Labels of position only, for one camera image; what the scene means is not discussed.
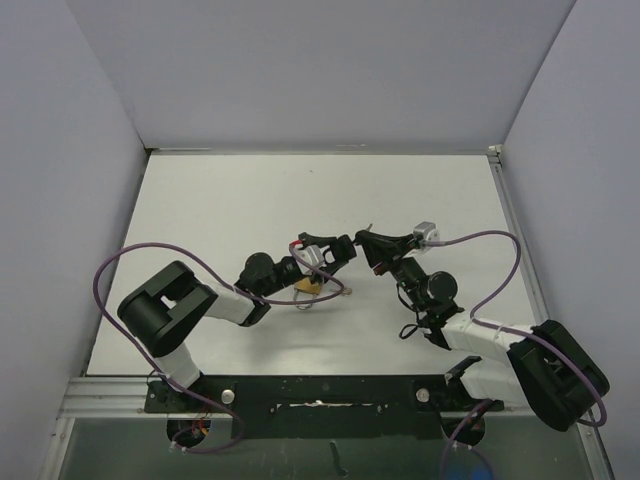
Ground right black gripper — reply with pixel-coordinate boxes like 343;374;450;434
359;231;430;312

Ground black-headed keys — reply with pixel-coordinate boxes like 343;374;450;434
353;223;374;245

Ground black padlock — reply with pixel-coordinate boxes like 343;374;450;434
333;234;357;262

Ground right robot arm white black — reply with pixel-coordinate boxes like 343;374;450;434
355;222;610;431

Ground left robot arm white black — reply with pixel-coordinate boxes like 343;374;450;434
117;233;356;411

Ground brass padlock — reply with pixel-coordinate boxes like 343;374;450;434
293;277;323;310

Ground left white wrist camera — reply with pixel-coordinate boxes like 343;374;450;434
296;245;324;268

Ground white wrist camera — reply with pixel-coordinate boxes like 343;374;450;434
412;221;440;252
296;245;324;268

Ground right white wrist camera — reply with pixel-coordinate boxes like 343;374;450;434
412;221;440;252

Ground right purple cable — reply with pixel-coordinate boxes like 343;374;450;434
434;229;609;480

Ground purple cable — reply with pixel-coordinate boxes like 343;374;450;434
434;229;609;480
92;241;346;454

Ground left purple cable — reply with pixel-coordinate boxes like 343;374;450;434
92;241;346;454

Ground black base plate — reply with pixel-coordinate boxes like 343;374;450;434
144;374;479;446

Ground aluminium right rail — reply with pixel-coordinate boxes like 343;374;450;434
486;144;615;480

